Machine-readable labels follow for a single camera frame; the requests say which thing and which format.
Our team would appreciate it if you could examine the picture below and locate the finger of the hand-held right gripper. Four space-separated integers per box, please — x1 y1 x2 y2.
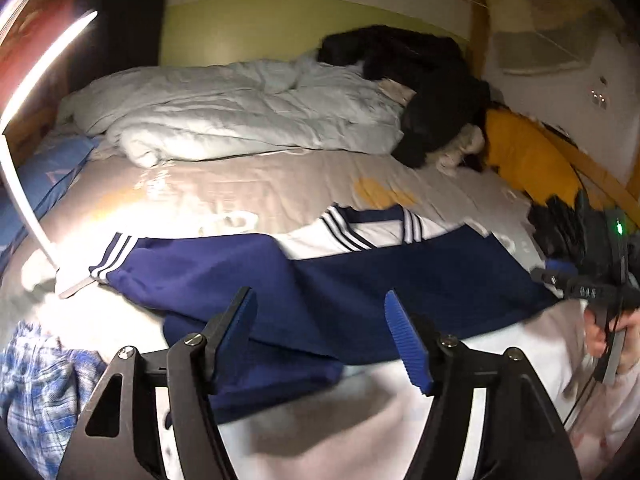
530 266 618 302

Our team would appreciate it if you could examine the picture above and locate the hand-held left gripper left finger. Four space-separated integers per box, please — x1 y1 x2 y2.
56 287 258 480

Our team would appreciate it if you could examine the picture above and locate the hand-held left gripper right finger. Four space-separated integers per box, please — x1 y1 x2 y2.
384 290 583 480

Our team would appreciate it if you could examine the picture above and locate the white and navy varsity jacket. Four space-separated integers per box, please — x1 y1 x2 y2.
87 204 591 480

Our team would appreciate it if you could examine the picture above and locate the person's right forearm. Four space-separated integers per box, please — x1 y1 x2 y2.
562 360 640 466

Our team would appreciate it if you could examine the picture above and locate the person's right hand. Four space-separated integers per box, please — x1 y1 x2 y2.
584 305 640 376

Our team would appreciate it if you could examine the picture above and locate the dark puffer jacket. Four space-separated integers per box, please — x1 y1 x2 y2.
527 190 618 271

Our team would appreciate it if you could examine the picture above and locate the orange blanket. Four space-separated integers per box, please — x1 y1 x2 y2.
482 107 583 206

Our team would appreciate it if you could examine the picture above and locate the white desk lamp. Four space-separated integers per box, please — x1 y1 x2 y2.
0 10 98 301

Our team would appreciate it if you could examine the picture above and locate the cream garment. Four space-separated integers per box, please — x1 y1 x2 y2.
380 80 486 171

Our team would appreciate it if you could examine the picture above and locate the blue plaid cloth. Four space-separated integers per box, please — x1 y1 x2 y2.
0 320 108 480

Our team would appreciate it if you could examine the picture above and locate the mesh net curtain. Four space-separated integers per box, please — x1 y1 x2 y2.
492 0 608 73

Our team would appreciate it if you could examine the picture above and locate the light grey duvet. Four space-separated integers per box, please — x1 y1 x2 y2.
57 57 406 168

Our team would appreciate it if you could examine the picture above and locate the black jacket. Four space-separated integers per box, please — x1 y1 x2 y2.
317 25 493 168

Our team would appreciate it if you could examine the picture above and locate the blue pillow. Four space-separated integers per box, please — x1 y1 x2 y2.
0 135 98 271

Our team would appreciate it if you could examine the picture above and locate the white wall socket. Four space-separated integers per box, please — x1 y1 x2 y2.
587 77 613 108

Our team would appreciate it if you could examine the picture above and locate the wooden bed frame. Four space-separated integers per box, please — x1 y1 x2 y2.
390 0 640 221

